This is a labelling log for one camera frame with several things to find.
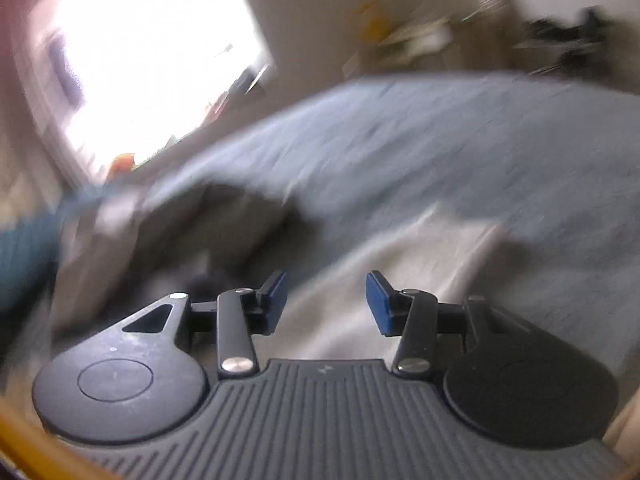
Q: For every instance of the orange object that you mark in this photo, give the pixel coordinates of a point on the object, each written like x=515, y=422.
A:
x=123, y=166

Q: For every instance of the window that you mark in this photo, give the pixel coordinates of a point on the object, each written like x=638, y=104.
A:
x=150, y=50

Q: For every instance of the black shoes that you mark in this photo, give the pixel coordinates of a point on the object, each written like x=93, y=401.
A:
x=575, y=30

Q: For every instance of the cream fleece garment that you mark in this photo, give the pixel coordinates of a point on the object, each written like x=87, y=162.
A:
x=400, y=250

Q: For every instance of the dark plaid garment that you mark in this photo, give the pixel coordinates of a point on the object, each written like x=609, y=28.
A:
x=225, y=225

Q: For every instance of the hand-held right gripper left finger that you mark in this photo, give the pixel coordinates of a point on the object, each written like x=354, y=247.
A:
x=276, y=300

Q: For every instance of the yellow box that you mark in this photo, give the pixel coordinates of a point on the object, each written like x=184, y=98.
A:
x=372, y=22

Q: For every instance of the blue pillows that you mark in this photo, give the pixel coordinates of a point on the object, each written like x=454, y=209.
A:
x=25, y=260

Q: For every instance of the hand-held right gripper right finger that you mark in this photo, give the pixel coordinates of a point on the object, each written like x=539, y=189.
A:
x=377, y=305

